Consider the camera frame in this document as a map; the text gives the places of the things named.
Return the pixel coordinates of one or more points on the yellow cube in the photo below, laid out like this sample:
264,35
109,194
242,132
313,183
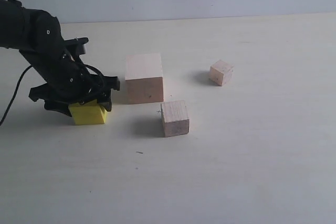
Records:
90,113

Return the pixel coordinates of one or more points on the small wooden cube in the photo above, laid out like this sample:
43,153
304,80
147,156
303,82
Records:
220,72

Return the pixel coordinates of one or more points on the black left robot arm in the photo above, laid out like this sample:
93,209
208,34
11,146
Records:
37,36

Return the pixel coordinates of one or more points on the medium wooden cube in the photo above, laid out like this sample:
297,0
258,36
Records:
175,119

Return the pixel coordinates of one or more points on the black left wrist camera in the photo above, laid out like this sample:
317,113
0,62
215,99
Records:
76,46

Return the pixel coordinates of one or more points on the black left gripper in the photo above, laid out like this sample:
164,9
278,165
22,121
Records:
70,81

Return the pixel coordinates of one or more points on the large light wooden cube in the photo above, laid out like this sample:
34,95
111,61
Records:
144,78

